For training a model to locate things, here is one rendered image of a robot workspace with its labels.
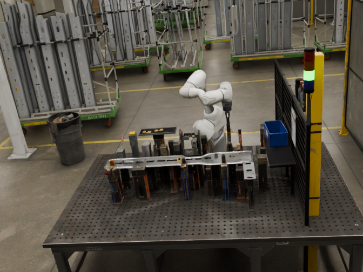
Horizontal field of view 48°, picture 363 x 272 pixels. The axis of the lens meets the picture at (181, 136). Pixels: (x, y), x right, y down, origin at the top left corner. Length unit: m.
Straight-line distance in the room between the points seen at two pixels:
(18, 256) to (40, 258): 0.27
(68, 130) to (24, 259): 2.16
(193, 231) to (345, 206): 1.27
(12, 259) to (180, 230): 2.10
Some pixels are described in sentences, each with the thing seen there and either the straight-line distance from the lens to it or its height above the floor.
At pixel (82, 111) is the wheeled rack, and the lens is 7.64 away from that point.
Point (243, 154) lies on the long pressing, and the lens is 3.73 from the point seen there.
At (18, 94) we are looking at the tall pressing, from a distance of 7.90.
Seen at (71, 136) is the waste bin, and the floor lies 0.46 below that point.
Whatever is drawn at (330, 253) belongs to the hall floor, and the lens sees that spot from 4.21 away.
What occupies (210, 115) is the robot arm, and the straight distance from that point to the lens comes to 4.29.
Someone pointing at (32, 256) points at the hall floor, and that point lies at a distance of 4.72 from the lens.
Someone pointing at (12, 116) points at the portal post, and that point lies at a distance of 6.92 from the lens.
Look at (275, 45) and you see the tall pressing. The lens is 10.65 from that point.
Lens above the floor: 2.70
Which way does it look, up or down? 24 degrees down
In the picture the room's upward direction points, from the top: 7 degrees counter-clockwise
